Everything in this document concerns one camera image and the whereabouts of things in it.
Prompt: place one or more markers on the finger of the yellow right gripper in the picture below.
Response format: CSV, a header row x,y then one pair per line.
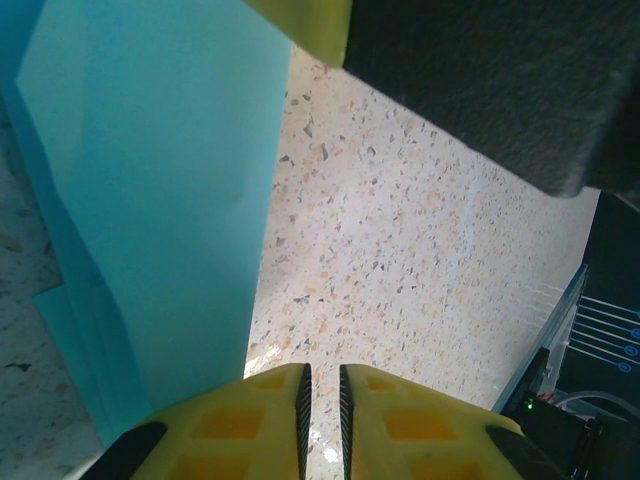
x,y
475,75

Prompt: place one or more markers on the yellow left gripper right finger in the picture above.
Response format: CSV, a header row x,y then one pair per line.
x,y
425,435

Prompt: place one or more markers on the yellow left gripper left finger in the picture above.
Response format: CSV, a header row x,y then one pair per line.
x,y
225,435

